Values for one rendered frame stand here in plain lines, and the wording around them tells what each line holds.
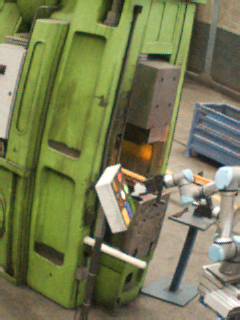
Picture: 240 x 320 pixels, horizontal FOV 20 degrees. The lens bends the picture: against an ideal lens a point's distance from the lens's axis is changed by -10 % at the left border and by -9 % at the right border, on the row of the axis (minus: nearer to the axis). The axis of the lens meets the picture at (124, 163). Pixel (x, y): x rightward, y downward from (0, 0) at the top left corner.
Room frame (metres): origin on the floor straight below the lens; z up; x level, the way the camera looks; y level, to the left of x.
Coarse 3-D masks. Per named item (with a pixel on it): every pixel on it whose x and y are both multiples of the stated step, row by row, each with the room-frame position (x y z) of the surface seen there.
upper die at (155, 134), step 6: (126, 126) 4.22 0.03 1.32; (132, 126) 4.20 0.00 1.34; (138, 126) 4.18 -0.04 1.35; (162, 126) 4.25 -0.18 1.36; (126, 132) 4.21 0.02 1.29; (132, 132) 4.19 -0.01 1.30; (138, 132) 4.17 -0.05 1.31; (144, 132) 4.15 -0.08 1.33; (150, 132) 4.14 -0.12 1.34; (156, 132) 4.20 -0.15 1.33; (162, 132) 4.26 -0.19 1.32; (138, 138) 4.17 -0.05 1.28; (144, 138) 4.15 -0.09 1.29; (150, 138) 4.15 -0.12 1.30; (156, 138) 4.21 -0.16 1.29; (162, 138) 4.28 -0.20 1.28
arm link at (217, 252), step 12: (228, 168) 3.42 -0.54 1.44; (216, 180) 3.43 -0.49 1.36; (228, 180) 3.37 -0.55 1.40; (228, 192) 3.37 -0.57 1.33; (228, 204) 3.37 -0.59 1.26; (228, 216) 3.36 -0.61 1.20; (228, 228) 3.35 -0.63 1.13; (216, 240) 3.34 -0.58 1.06; (228, 240) 3.32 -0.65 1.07; (216, 252) 3.29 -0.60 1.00; (228, 252) 3.31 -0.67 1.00
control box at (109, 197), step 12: (108, 168) 3.84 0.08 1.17; (120, 168) 3.83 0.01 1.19; (108, 180) 3.57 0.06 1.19; (108, 192) 3.52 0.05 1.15; (120, 192) 3.66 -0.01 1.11; (108, 204) 3.52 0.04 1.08; (120, 204) 3.56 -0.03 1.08; (108, 216) 3.52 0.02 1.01; (120, 216) 3.51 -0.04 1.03; (120, 228) 3.51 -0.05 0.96
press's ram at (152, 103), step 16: (144, 64) 4.14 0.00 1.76; (160, 64) 4.27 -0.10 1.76; (144, 80) 4.13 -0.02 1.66; (160, 80) 4.13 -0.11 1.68; (176, 80) 4.31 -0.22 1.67; (144, 96) 4.12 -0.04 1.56; (160, 96) 4.17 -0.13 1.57; (176, 96) 4.34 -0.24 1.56; (144, 112) 4.11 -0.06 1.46; (160, 112) 4.20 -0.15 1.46; (144, 128) 4.10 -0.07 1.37
